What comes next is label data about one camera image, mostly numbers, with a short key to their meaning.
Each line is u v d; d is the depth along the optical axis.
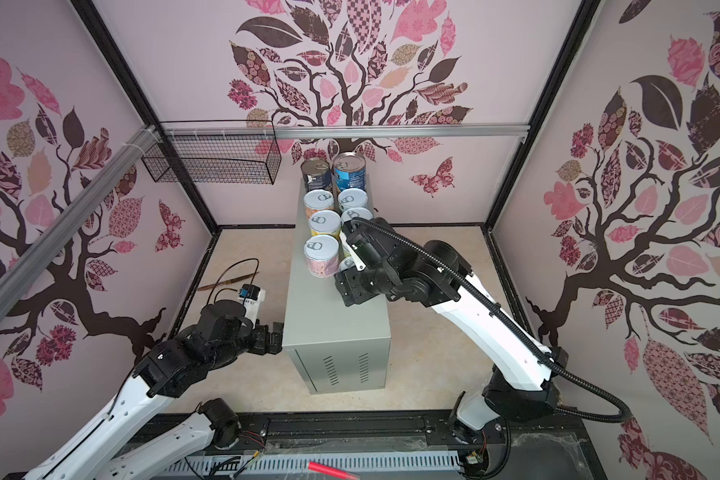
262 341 0.61
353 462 0.70
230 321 0.51
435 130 1.90
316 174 0.71
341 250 0.62
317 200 0.71
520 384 0.39
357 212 0.68
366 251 0.42
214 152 0.95
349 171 0.71
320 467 0.69
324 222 0.67
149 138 0.85
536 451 0.72
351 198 0.71
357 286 0.51
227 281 1.03
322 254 0.61
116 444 0.42
